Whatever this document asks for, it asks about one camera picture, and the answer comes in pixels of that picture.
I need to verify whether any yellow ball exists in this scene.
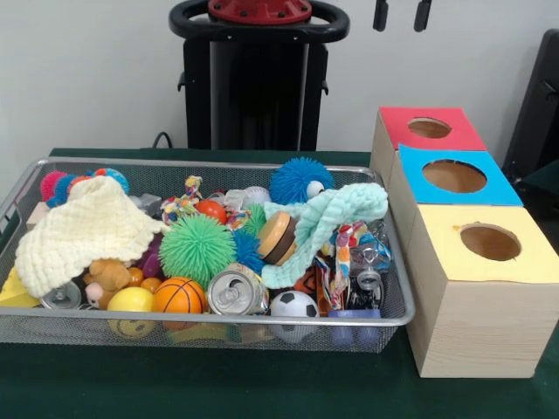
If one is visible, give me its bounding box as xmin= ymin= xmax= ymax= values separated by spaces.
xmin=107 ymin=286 xmax=155 ymax=314

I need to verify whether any silver drink can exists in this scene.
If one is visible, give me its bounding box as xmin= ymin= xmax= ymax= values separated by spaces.
xmin=207 ymin=264 xmax=270 ymax=316

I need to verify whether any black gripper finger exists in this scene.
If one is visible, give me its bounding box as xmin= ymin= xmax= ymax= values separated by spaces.
xmin=414 ymin=0 xmax=432 ymax=32
xmin=374 ymin=0 xmax=390 ymax=32

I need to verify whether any small brown teddy bear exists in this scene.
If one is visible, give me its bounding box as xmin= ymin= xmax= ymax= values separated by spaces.
xmin=84 ymin=258 xmax=132 ymax=309

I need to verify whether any small soccer ball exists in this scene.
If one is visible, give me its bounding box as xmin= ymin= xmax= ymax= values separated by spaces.
xmin=269 ymin=291 xmax=321 ymax=343

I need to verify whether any cream waffle cloth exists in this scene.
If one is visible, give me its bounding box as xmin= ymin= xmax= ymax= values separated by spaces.
xmin=15 ymin=175 xmax=167 ymax=299

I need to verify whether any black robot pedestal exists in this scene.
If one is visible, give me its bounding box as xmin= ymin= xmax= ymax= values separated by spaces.
xmin=169 ymin=0 xmax=351 ymax=151

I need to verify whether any round wooden disc toy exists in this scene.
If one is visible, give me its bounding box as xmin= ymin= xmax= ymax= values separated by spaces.
xmin=257 ymin=210 xmax=299 ymax=266

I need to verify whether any colourful patterned cloth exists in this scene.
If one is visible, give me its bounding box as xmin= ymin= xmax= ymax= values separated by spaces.
xmin=313 ymin=221 xmax=369 ymax=315

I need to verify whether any small orange basketball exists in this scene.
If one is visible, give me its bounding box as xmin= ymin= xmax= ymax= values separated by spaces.
xmin=152 ymin=277 xmax=209 ymax=315

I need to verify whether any large blue spiky ball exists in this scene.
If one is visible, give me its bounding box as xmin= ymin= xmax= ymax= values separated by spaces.
xmin=268 ymin=157 xmax=335 ymax=205

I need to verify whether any black panel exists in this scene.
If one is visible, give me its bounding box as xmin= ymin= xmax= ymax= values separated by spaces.
xmin=502 ymin=29 xmax=559 ymax=215

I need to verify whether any clear mesh bin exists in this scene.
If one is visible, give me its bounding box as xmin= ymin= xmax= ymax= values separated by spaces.
xmin=0 ymin=157 xmax=417 ymax=354

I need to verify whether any wooden three-hole box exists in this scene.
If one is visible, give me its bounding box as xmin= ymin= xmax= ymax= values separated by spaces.
xmin=369 ymin=106 xmax=559 ymax=379

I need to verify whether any green spiky ball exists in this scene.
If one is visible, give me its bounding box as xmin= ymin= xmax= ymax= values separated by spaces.
xmin=158 ymin=214 xmax=238 ymax=288

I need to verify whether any mint green waffle cloth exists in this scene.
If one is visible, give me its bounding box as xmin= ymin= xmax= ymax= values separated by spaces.
xmin=260 ymin=182 xmax=390 ymax=290

